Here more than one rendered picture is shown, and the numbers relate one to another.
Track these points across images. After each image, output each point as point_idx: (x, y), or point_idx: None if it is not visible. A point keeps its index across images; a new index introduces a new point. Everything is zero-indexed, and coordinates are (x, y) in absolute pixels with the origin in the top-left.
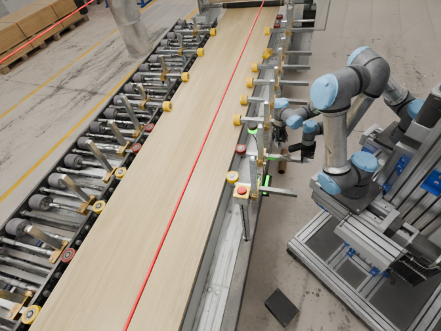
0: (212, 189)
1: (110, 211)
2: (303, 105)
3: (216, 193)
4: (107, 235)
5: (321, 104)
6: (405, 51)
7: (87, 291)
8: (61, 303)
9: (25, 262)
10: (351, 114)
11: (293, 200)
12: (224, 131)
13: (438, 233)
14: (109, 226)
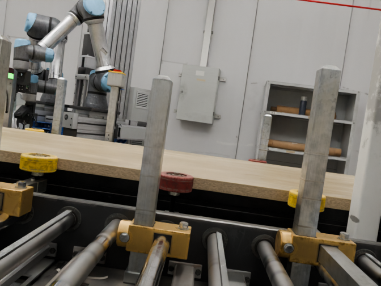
0: (52, 134)
1: (64, 155)
2: None
3: (60, 135)
4: (125, 160)
5: (100, 10)
6: None
7: (228, 172)
8: (262, 181)
9: (210, 282)
10: (60, 55)
11: None
12: None
13: (131, 118)
14: (105, 158)
